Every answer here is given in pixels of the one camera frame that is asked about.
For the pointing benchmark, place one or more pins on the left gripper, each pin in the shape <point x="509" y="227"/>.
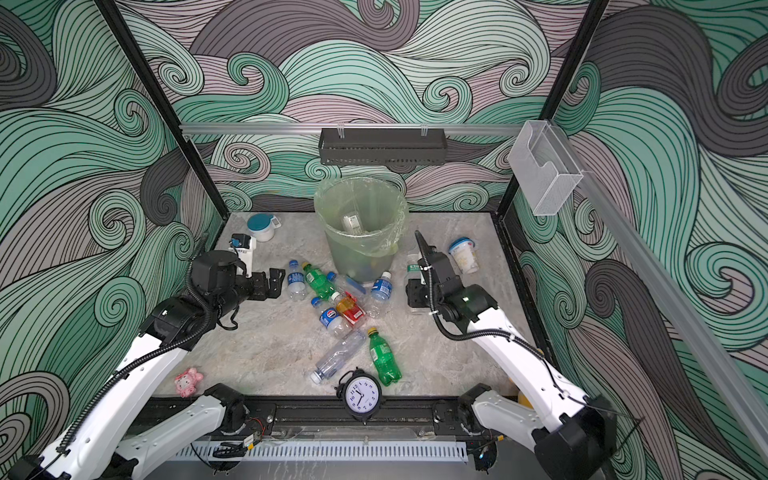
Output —
<point x="261" y="291"/>

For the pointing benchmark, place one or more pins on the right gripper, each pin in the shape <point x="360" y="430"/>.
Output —
<point x="414" y="288"/>

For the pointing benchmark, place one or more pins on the pepsi label clear bottle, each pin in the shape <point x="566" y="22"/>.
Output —
<point x="330" y="319"/>

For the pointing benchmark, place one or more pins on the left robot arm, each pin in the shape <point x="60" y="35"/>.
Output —
<point x="95" y="445"/>

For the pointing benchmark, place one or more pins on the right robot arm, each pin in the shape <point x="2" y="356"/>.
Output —
<point x="571" y="433"/>

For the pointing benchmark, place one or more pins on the green sprite bottle near bin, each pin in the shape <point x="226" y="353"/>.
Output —
<point x="318" y="281"/>

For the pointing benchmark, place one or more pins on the mesh bin with green liner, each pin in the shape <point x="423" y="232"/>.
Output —
<point x="364" y="220"/>

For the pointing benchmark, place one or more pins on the white yogurt cup blue lid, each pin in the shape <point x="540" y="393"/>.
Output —
<point x="463" y="252"/>

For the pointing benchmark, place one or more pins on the clear bottle white cap blue label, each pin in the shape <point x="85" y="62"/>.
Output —
<point x="378" y="300"/>

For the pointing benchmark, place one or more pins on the white jar with teal lid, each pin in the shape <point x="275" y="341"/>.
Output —
<point x="263" y="226"/>

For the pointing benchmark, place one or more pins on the clear bottle blue label upright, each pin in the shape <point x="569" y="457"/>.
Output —
<point x="295" y="281"/>

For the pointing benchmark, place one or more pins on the red yellow label bottle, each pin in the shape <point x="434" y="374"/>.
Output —
<point x="348" y="308"/>

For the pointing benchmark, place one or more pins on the green sprite bottle front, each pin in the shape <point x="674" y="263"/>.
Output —
<point x="383" y="358"/>

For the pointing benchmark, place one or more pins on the clear bottle blue cap slanted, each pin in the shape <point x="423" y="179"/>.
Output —
<point x="346" y="285"/>

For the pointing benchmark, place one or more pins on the large clear bottle white cap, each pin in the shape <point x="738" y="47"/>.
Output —
<point x="337" y="357"/>

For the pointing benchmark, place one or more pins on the pink plush toy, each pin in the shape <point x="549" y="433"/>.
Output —
<point x="186" y="383"/>

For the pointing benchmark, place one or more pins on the black alarm clock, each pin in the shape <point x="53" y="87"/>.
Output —
<point x="361" y="394"/>

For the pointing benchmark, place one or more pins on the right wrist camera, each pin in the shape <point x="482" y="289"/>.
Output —
<point x="424" y="251"/>

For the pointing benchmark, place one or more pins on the aluminium wall rail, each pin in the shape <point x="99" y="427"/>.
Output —
<point x="304" y="128"/>

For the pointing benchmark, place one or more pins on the clear acrylic wall holder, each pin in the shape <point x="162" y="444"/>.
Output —
<point x="545" y="165"/>

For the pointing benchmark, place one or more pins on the black wall shelf tray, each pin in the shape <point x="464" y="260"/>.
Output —
<point x="391" y="147"/>

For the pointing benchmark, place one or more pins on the white slotted cable duct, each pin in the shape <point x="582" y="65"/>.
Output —
<point x="336" y="451"/>

